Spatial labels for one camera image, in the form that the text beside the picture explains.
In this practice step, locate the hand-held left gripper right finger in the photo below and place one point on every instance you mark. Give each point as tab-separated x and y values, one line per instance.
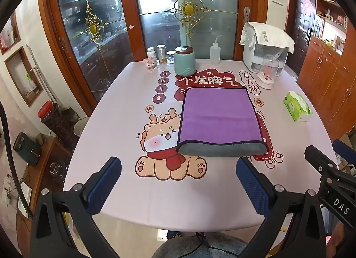
253	188

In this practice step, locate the small glass jar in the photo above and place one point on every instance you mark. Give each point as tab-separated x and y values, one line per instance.
170	58

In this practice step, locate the green tissue pack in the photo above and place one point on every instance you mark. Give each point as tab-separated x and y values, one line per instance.
296	106

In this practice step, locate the pink animal figurine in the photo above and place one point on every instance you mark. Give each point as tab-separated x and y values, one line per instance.
150	63

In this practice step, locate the wooden side table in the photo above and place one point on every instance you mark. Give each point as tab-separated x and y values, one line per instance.
47	152

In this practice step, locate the dark jar with red lid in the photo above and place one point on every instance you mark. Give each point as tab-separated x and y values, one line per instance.
62	130

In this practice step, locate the purple and grey towel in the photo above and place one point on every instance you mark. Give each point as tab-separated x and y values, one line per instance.
219	113

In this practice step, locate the wooden cabinet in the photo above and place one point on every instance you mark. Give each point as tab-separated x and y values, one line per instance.
331	80

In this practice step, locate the black box device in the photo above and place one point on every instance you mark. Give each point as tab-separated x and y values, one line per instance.
25	148

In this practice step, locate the white power strip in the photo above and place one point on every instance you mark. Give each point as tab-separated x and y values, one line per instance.
25	195

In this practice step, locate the glass dome ornament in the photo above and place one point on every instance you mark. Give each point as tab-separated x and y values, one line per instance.
268	70

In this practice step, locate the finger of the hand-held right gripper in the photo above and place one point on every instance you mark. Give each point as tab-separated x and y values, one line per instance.
319	160
345	149

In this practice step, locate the glass sliding door gold ornament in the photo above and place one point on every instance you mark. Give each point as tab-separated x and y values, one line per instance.
189	10
91	27

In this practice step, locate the glass jar with metal lid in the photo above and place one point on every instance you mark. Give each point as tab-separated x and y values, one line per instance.
162	53

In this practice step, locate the cardboard box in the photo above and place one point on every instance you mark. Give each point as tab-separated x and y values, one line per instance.
346	163

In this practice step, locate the wooden wall niche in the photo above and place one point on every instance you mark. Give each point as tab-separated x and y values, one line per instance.
17	35
11	68

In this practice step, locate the pink printed tablecloth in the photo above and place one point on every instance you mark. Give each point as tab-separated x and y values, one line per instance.
122	124

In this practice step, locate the dark wooden door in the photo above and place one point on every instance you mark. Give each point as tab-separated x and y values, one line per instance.
301	35

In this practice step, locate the white bin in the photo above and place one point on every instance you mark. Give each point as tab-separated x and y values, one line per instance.
81	128

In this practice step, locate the grey metal pole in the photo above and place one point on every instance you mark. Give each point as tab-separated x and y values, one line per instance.
41	77

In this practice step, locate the teal ceramic jar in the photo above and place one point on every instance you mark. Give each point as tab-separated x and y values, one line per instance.
185	61

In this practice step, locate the red lidded jar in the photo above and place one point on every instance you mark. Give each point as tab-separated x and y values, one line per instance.
46	109

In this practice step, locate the white cloth cover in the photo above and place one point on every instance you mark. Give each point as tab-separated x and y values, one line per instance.
271	35

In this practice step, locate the white pill bottle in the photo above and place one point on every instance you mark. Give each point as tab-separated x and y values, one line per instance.
151	52

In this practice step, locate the white squeeze bottle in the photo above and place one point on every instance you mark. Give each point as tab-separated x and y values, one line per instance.
214	53

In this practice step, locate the white kitchen appliance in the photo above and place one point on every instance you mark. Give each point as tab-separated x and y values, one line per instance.
254	55

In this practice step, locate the red door ornament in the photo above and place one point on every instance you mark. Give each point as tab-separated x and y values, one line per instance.
308	6

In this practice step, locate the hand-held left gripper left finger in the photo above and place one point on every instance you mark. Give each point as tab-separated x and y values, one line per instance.
102	184

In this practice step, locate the grey fuzzy seat cushion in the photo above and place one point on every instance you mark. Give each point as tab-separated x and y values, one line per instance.
183	248

